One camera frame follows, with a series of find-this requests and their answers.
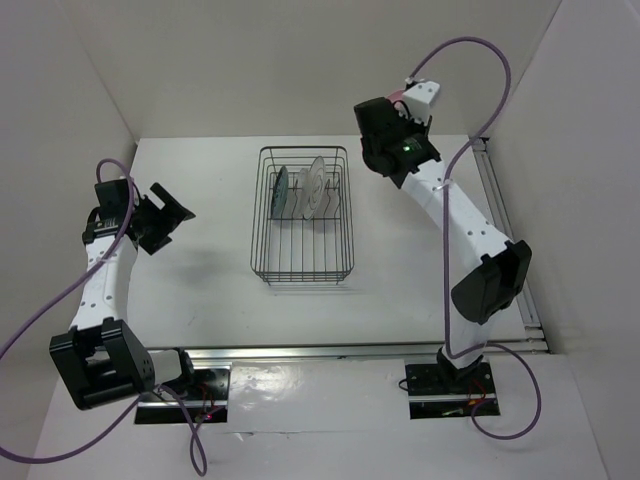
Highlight pink plastic plate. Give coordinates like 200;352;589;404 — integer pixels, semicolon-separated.
388;89;404;103

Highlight white plate dark rim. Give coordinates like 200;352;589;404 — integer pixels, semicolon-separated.
302;156;326;220

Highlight clear glass plate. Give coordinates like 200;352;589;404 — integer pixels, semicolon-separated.
292;168;309;219

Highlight blue floral green plate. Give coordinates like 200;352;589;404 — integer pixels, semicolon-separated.
270;166;289;220

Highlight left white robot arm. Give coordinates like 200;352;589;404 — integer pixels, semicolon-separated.
49;179;198;410

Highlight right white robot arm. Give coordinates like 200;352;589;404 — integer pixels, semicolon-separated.
354;97;532;392

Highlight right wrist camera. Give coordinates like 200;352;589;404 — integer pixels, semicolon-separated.
401;80;441;125

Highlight dark wire dish rack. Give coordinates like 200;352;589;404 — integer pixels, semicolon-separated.
250;145;355;285

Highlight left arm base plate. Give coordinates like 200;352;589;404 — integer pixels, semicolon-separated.
134;365;231;425

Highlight aluminium front rail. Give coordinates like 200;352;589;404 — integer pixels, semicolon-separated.
139;335;549;366

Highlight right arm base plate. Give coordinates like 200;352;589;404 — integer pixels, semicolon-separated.
398;362;500;420

